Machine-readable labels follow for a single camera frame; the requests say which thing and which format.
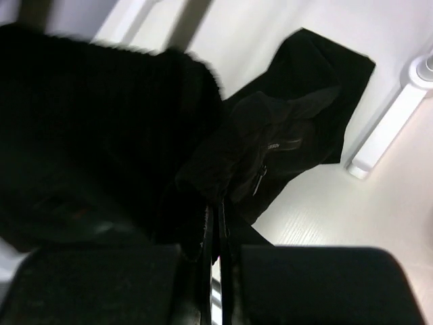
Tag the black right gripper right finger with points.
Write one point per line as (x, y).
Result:
(266, 284)

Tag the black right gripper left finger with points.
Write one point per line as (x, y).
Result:
(157, 284)

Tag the black shorts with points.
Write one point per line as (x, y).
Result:
(101, 144)

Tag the silver clothes rack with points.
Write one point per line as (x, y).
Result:
(416, 85)

